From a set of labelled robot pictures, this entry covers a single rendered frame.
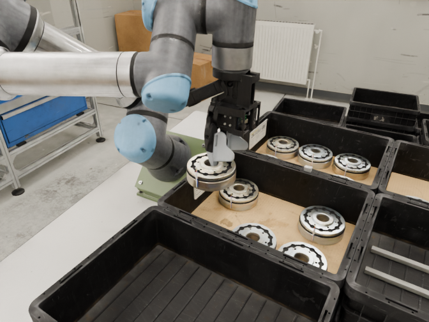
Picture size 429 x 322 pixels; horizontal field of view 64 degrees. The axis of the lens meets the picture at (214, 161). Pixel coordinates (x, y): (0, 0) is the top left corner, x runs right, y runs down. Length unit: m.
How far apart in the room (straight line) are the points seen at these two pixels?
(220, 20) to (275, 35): 3.27
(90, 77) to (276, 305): 0.52
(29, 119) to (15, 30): 1.82
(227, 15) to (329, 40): 3.31
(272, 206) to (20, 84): 0.62
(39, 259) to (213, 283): 0.51
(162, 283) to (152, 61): 0.42
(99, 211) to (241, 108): 0.65
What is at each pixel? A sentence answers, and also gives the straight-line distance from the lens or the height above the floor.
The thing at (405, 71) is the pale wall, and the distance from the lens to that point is 3.93.
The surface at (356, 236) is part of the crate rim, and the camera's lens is 0.71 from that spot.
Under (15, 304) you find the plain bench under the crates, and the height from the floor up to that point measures 0.70.
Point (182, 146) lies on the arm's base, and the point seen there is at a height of 0.89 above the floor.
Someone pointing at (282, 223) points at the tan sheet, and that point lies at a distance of 0.85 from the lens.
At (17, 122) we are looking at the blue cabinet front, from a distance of 2.55.
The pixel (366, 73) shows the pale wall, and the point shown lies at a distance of 3.93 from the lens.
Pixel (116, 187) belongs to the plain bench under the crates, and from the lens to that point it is 1.22.
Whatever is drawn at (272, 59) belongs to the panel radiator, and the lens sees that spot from 3.94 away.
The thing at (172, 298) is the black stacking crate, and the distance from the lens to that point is 0.70.
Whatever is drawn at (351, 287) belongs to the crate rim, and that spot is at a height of 0.93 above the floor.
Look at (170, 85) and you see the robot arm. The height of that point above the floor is 1.21.
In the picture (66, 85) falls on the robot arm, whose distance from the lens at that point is 0.63.
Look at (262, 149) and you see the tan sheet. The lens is 1.14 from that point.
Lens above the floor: 1.39
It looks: 31 degrees down
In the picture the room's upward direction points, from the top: straight up
